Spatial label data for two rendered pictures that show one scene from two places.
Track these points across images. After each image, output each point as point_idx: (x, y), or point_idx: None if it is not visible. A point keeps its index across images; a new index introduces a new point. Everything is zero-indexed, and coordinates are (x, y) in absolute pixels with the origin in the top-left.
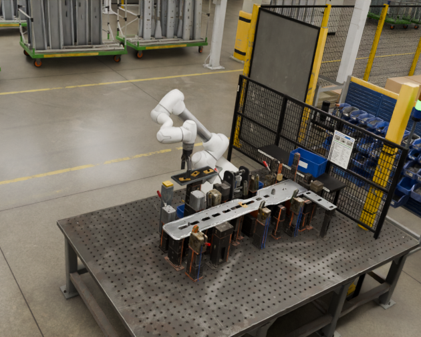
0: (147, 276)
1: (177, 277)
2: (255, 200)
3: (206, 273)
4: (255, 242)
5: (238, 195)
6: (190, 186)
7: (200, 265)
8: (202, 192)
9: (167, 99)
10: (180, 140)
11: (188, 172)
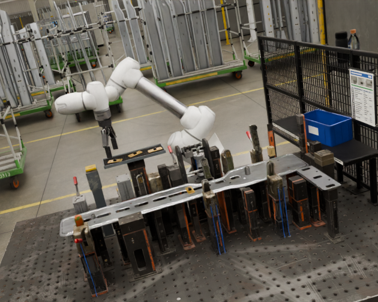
0: (45, 286)
1: (77, 290)
2: (213, 184)
3: (117, 286)
4: (213, 244)
5: (201, 180)
6: (129, 171)
7: (95, 272)
8: None
9: (115, 69)
10: (82, 108)
11: (106, 149)
